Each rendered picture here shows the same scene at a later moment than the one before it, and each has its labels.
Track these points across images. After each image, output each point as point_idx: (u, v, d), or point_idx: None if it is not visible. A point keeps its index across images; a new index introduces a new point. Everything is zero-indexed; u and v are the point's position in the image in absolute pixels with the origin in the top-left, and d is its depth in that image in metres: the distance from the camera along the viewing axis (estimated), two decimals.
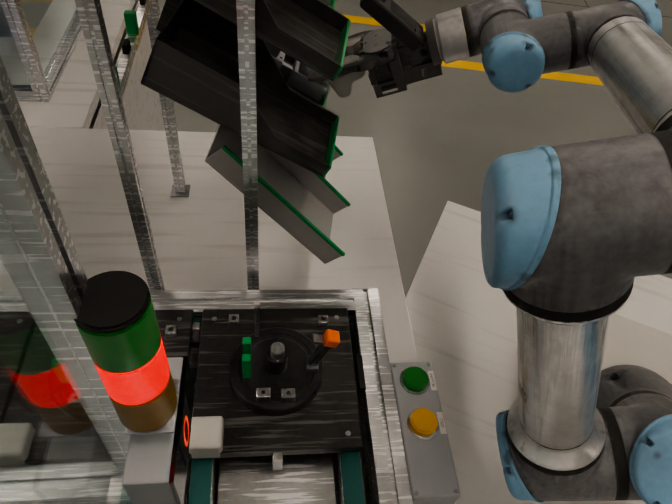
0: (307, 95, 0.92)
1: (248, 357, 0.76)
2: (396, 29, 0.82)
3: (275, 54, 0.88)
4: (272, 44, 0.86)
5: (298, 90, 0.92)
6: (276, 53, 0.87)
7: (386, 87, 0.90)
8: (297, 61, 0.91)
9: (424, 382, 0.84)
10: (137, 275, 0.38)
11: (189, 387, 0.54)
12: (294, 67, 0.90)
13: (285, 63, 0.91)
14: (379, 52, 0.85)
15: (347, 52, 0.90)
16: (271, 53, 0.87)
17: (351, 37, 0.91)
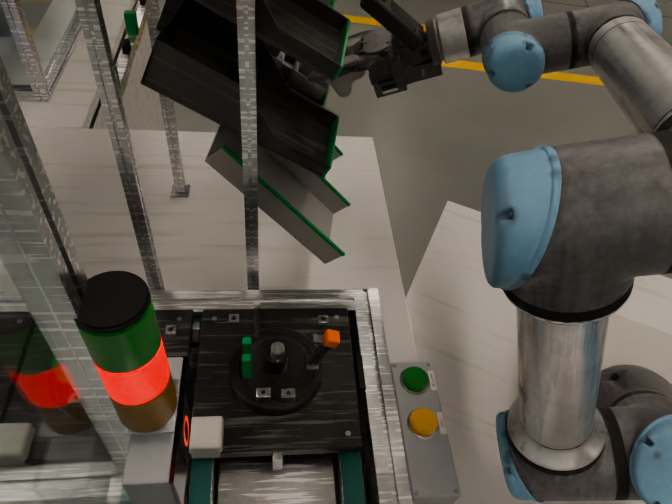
0: (307, 94, 0.92)
1: (248, 357, 0.76)
2: (396, 29, 0.82)
3: (275, 54, 0.88)
4: None
5: (298, 89, 0.92)
6: (276, 53, 0.88)
7: (386, 87, 0.90)
8: (297, 60, 0.91)
9: (424, 382, 0.84)
10: (137, 275, 0.38)
11: (189, 387, 0.54)
12: (294, 66, 0.90)
13: (285, 63, 0.91)
14: (379, 52, 0.85)
15: (347, 52, 0.90)
16: (272, 52, 0.88)
17: (351, 37, 0.91)
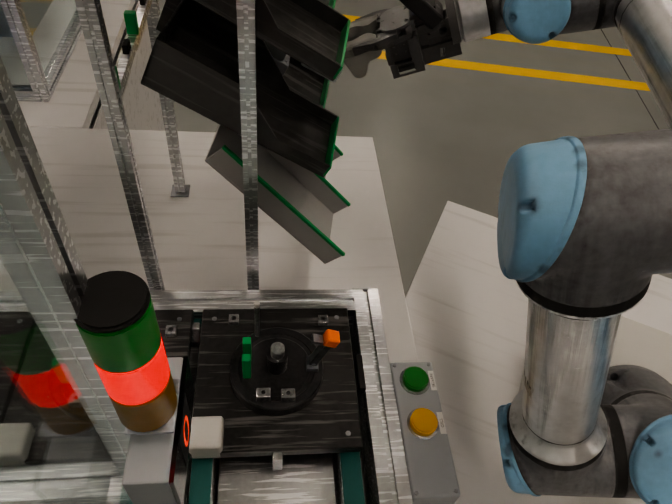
0: (322, 76, 0.90)
1: (248, 357, 0.76)
2: (415, 5, 0.79)
3: (280, 58, 0.88)
4: (278, 49, 0.87)
5: (313, 71, 0.89)
6: (282, 57, 0.88)
7: (403, 67, 0.87)
8: None
9: (424, 382, 0.84)
10: (137, 275, 0.38)
11: (189, 387, 0.54)
12: None
13: None
14: (397, 30, 0.82)
15: (363, 32, 0.87)
16: (277, 57, 0.88)
17: (367, 16, 0.88)
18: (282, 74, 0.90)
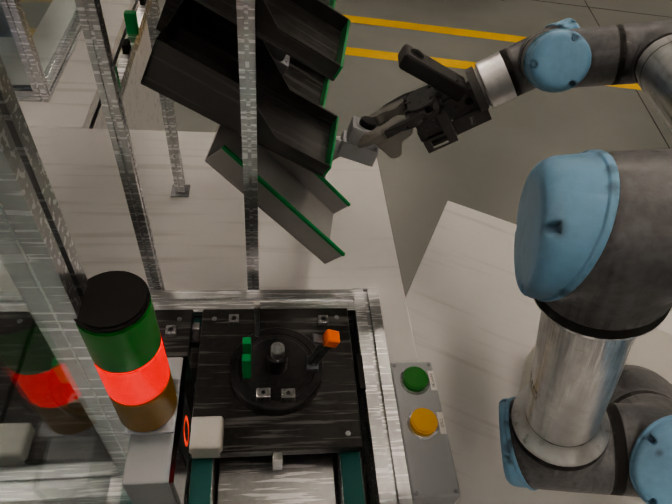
0: (359, 162, 0.93)
1: (248, 357, 0.76)
2: (438, 82, 0.83)
3: (280, 58, 0.88)
4: (278, 49, 0.87)
5: (350, 159, 0.92)
6: (282, 57, 0.88)
7: (436, 141, 0.89)
8: (344, 132, 0.93)
9: (424, 382, 0.84)
10: (137, 275, 0.38)
11: (189, 387, 0.54)
12: (342, 138, 0.91)
13: None
14: (424, 108, 0.85)
15: (392, 115, 0.91)
16: (277, 57, 0.88)
17: (393, 101, 0.92)
18: (282, 74, 0.90)
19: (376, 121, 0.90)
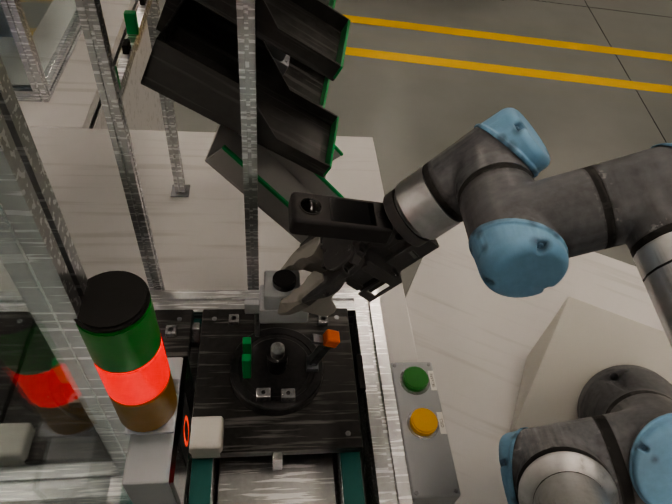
0: (290, 323, 0.72)
1: (248, 357, 0.76)
2: (350, 235, 0.60)
3: (280, 58, 0.88)
4: (278, 49, 0.87)
5: (277, 323, 0.72)
6: (282, 57, 0.88)
7: (375, 286, 0.67)
8: (261, 291, 0.72)
9: (424, 382, 0.84)
10: (137, 275, 0.38)
11: (189, 387, 0.54)
12: (259, 302, 0.71)
13: (248, 301, 0.72)
14: (344, 262, 0.63)
15: (312, 261, 0.69)
16: (277, 57, 0.88)
17: (310, 238, 0.70)
18: (282, 74, 0.90)
19: (294, 274, 0.69)
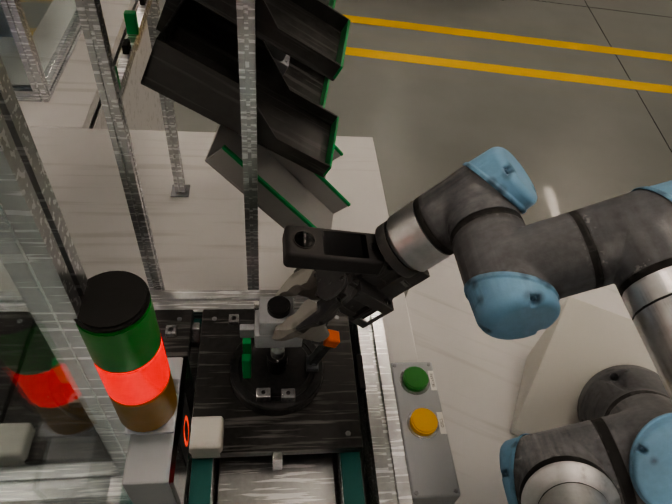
0: (284, 347, 0.74)
1: (248, 357, 0.76)
2: (343, 267, 0.61)
3: (280, 58, 0.88)
4: (278, 49, 0.87)
5: (272, 347, 0.74)
6: (282, 57, 0.88)
7: (368, 313, 0.69)
8: (256, 316, 0.73)
9: (424, 382, 0.84)
10: (137, 275, 0.38)
11: (189, 387, 0.54)
12: (254, 328, 0.72)
13: (243, 325, 0.73)
14: (337, 292, 0.64)
15: (306, 288, 0.70)
16: (277, 57, 0.88)
17: None
18: (282, 74, 0.90)
19: (288, 301, 0.71)
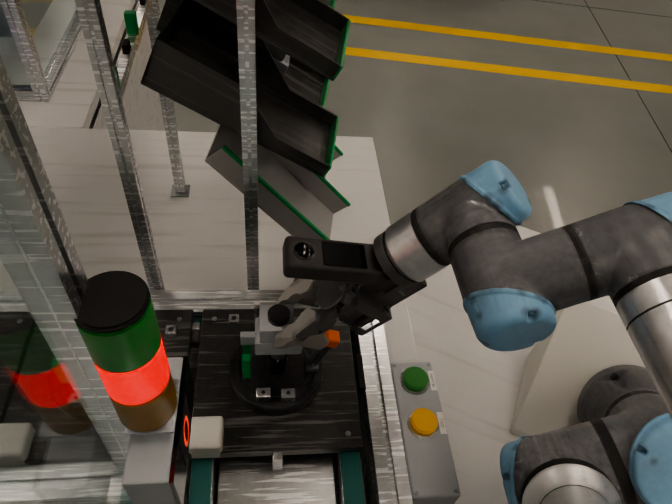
0: (284, 354, 0.75)
1: (248, 357, 0.76)
2: (341, 277, 0.63)
3: (280, 58, 0.88)
4: (278, 49, 0.87)
5: (272, 354, 0.75)
6: (282, 57, 0.88)
7: (367, 321, 0.70)
8: (256, 324, 0.74)
9: (424, 382, 0.84)
10: (137, 275, 0.38)
11: (189, 387, 0.54)
12: (254, 335, 0.74)
13: (244, 333, 0.74)
14: (336, 302, 0.66)
15: (305, 296, 0.72)
16: (277, 57, 0.88)
17: None
18: (282, 74, 0.90)
19: (288, 309, 0.72)
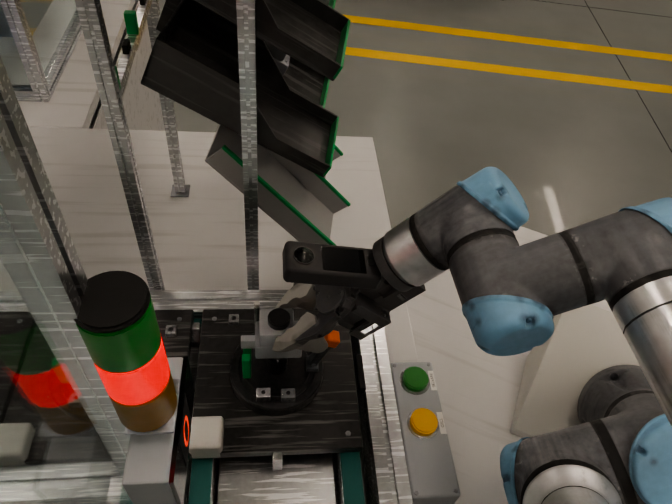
0: (284, 357, 0.76)
1: (248, 357, 0.76)
2: (341, 282, 0.63)
3: (280, 58, 0.88)
4: (278, 49, 0.87)
5: (272, 358, 0.75)
6: (282, 57, 0.88)
7: (366, 325, 0.70)
8: (257, 328, 0.75)
9: (424, 382, 0.84)
10: (137, 275, 0.38)
11: (189, 387, 0.54)
12: (255, 339, 0.74)
13: (244, 337, 0.75)
14: (335, 306, 0.66)
15: (305, 300, 0.72)
16: (277, 57, 0.88)
17: None
18: (282, 74, 0.90)
19: (288, 313, 0.72)
